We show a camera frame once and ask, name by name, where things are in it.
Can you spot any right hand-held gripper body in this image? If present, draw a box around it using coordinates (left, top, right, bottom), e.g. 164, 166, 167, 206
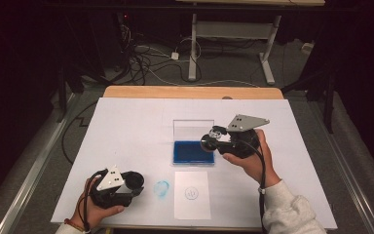
217, 114, 271, 160

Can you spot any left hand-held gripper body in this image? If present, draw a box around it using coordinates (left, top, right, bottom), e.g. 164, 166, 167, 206
89, 165, 134, 209

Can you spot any stamp with clear handle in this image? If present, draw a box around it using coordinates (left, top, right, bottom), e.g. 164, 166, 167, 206
200, 128, 226, 153

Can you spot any blue ink pad case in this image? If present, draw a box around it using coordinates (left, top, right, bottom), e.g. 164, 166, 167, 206
172, 119, 216, 166

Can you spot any person's left hand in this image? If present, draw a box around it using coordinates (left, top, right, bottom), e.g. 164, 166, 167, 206
69, 177, 126, 228

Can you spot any person's right hand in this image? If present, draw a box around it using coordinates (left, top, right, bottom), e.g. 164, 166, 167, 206
222, 129, 281, 189

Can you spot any white table cover board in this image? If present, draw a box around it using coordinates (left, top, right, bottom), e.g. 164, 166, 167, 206
51, 97, 339, 231

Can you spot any wooden table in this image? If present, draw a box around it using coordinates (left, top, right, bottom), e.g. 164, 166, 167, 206
102, 85, 285, 100

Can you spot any white paper sheet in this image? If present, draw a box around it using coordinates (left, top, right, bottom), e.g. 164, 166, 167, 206
173, 171, 212, 220

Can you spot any black metal stand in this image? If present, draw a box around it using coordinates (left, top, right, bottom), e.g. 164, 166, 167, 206
280, 69, 335, 135

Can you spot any left hand-held gripper black cable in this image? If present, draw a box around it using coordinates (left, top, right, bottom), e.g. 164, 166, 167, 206
77, 169, 110, 233

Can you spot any hand-held gripper black cable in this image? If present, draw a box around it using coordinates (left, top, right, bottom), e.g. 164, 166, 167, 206
77, 169, 110, 233
240, 137, 269, 234

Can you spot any white floor cable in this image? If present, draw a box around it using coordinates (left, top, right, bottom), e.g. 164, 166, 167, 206
142, 64, 261, 89

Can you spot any right hand-held gripper black cable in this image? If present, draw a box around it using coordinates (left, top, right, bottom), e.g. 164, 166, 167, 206
240, 137, 269, 234

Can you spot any red bead bracelet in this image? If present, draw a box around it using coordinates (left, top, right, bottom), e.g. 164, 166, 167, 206
63, 217, 91, 233

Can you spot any black floor cable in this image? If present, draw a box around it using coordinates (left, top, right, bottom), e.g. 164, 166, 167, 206
61, 101, 98, 165

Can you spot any metal floor rail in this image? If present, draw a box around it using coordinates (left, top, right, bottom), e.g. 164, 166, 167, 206
318, 97, 374, 234
0, 94, 79, 234

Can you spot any white desk frame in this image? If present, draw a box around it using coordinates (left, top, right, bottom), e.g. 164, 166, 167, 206
174, 0, 326, 86

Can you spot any tangle of black floor cables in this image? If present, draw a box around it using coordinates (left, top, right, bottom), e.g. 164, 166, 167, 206
118, 19, 204, 86

